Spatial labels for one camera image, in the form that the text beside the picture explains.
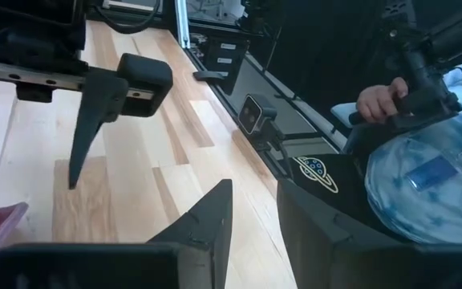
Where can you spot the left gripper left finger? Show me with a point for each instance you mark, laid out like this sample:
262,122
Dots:
134,267

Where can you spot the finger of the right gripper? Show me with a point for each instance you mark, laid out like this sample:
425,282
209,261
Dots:
94,104

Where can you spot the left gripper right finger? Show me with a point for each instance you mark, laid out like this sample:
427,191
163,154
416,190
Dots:
375,267

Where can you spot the person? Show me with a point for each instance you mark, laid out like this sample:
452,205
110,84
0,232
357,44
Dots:
435,208

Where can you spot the blue badge card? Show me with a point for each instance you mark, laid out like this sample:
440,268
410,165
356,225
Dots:
431,173

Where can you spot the black drawer unit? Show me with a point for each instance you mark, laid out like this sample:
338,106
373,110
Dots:
235,74

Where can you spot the person's hand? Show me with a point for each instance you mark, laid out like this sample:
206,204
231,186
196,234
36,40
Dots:
379,100

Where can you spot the silver aluminium frame post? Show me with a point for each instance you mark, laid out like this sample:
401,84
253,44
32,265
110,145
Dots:
182,24

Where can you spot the black table-level camera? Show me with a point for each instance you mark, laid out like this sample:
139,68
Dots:
255,114

